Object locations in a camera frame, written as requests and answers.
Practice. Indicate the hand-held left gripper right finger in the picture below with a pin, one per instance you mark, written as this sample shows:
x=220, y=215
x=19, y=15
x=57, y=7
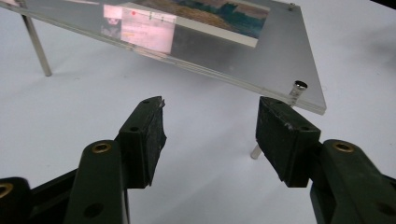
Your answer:
x=286, y=140

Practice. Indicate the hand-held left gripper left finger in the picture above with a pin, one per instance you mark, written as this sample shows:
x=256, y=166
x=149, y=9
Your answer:
x=137, y=149

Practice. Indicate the clear acrylic frame panel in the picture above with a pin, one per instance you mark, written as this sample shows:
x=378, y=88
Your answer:
x=319, y=111
x=280, y=59

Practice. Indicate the painting print card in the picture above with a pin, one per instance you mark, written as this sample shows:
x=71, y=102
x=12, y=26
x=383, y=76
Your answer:
x=218, y=14

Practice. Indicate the metal standoff pin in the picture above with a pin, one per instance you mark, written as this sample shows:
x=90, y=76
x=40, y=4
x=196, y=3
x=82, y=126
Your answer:
x=299, y=86

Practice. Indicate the white table cover sheet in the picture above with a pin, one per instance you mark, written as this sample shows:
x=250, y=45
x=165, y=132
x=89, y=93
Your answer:
x=93, y=105

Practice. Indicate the small metal frame screw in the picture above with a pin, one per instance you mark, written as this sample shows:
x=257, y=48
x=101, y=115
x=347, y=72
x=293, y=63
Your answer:
x=291, y=6

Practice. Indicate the long metal frame leg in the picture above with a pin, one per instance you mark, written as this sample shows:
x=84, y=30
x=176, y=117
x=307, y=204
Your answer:
x=36, y=43

